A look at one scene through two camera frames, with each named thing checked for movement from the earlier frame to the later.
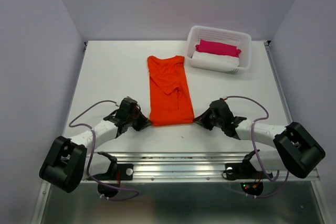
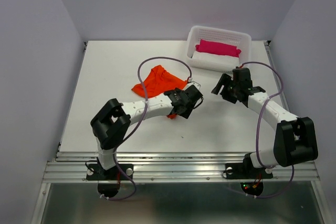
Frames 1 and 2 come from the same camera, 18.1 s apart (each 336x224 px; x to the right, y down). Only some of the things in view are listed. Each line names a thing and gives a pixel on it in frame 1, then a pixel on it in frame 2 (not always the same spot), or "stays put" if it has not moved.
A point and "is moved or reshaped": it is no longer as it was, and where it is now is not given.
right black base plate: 244,171 stays put
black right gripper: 200,119 → 224,80
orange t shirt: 171,99 is moved or reshaped
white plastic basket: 242,40 stays put
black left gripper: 143,121 → 186,115
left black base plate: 122,172 stays put
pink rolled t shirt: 217,48 stays put
